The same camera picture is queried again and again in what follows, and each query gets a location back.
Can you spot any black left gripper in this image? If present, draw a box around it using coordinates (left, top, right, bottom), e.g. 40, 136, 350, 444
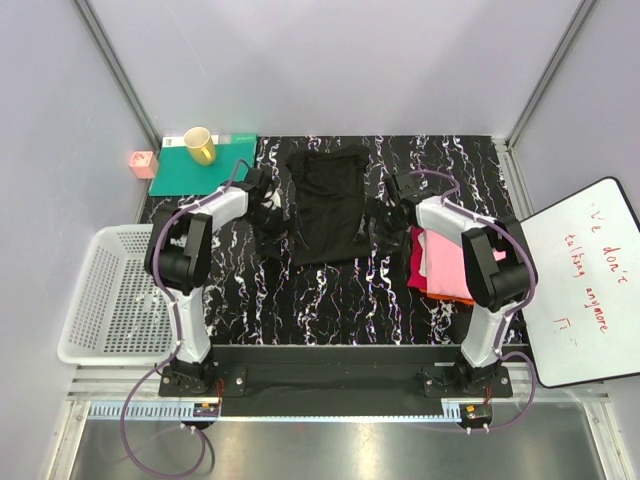
242, 203, 307, 260

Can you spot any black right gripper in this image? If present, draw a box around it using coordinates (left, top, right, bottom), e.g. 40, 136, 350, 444
354, 196, 411, 254

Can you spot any black printed t-shirt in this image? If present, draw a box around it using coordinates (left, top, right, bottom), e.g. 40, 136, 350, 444
285, 145, 371, 266

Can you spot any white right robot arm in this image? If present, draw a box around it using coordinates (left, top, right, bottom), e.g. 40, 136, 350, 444
362, 169, 538, 397

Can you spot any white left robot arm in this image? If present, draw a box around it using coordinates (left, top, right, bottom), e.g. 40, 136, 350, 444
144, 168, 287, 396

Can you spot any magenta folded t-shirt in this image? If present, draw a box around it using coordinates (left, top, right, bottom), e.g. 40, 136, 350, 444
407, 227, 428, 293

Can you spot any light pink folded t-shirt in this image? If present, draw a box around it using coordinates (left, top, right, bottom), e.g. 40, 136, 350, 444
416, 227, 507, 301

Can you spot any orange folded t-shirt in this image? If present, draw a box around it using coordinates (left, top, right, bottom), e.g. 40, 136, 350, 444
426, 292, 475, 306

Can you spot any teal book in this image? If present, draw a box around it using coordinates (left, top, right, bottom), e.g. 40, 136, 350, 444
149, 134, 257, 197

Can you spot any yellow paper cup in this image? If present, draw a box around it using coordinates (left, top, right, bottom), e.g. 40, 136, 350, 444
183, 127, 216, 166

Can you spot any pink cube block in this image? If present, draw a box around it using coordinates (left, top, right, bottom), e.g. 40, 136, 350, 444
129, 151, 158, 180

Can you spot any white plastic laundry basket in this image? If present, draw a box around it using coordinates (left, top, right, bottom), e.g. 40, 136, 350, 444
57, 224, 175, 367

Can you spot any white dry-erase board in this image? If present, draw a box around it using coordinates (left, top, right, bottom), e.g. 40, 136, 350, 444
522, 177, 639, 388

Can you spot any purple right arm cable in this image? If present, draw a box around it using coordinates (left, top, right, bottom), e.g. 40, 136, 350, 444
407, 169, 540, 432

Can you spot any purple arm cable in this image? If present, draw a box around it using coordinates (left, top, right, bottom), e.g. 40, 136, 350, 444
121, 158, 254, 474
407, 169, 540, 432

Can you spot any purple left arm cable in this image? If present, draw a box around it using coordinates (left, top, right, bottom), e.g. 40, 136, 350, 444
121, 158, 254, 474

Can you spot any white slotted cable duct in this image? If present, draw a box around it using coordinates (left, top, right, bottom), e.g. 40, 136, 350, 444
88, 400, 221, 421

